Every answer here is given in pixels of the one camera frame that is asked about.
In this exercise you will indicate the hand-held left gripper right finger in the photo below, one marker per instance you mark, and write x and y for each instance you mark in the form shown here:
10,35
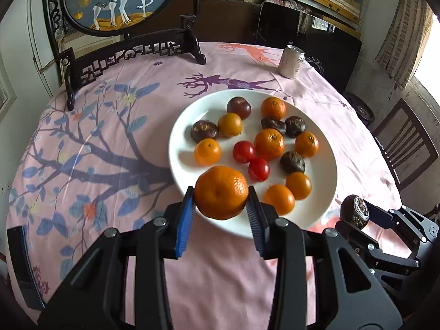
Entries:
257,227

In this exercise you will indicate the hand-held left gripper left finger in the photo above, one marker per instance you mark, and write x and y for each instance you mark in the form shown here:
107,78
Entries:
184,227

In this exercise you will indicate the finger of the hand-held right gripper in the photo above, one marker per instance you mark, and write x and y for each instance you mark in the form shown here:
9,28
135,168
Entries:
395,215
361,239

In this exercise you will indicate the small red tomato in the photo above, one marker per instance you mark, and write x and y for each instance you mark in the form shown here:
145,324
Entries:
258,169
244,151

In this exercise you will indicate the white round plate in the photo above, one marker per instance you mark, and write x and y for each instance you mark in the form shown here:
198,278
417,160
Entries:
316,192

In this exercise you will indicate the smooth dark purple plum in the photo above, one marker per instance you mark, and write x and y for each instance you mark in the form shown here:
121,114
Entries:
239,107

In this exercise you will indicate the dark wooden chair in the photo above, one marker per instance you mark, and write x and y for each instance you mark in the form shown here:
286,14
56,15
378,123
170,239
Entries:
405,144

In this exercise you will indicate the pink printed tablecloth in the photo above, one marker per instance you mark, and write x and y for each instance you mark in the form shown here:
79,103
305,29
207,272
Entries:
120,137

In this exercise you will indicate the bright window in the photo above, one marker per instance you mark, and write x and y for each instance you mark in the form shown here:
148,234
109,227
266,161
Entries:
429,62

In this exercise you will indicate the pale pink drink can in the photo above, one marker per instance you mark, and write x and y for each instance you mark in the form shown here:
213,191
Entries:
291,62

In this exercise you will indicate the beige checked curtain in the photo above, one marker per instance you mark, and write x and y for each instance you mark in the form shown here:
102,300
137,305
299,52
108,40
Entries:
402,34

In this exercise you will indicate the black folding table panel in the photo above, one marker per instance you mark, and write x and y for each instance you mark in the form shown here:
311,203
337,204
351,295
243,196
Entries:
309,41

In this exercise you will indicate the brown wooden board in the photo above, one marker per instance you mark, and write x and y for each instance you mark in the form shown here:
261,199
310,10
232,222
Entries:
223,20

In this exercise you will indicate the pink folded cloth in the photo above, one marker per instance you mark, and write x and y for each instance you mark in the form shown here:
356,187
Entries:
285,2

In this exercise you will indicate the round deer embroidery table screen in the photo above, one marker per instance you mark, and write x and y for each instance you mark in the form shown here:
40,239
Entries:
120,0

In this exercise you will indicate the white door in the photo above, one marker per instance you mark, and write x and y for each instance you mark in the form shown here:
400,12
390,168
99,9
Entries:
37,41

